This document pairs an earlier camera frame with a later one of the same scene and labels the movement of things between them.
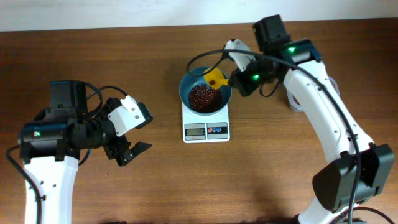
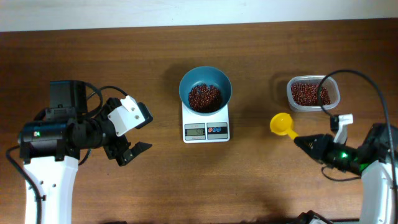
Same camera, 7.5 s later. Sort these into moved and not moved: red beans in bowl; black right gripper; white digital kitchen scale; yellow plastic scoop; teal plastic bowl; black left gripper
Moved: yellow plastic scoop; black right gripper
Not moved: red beans in bowl; teal plastic bowl; black left gripper; white digital kitchen scale
